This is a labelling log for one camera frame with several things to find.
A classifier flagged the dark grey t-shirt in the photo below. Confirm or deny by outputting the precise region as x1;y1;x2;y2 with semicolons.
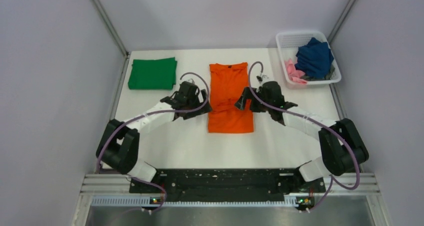
301;66;335;81

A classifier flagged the orange t-shirt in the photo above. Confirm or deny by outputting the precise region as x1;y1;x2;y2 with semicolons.
207;62;254;134

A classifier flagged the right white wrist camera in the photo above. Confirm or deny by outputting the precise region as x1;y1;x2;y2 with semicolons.
256;74;270;84

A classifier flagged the folded green t-shirt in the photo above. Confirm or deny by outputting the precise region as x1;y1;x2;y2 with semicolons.
127;57;178;90

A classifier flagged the white plastic basket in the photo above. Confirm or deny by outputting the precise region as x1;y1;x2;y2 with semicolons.
276;30;342;89

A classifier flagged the dark blue t-shirt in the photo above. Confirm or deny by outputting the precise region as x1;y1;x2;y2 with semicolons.
295;37;334;78

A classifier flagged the pink t-shirt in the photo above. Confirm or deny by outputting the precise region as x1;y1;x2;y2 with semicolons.
284;59;308;84

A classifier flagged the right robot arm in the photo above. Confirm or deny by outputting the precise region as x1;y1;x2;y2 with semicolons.
235;81;369;192

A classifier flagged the aluminium frame rail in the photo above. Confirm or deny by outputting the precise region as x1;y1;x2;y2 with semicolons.
80;173;381;208

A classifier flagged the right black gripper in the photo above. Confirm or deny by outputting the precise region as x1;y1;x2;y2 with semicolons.
234;87;273;113

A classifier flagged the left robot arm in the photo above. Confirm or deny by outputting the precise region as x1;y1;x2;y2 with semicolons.
95;81;212;193

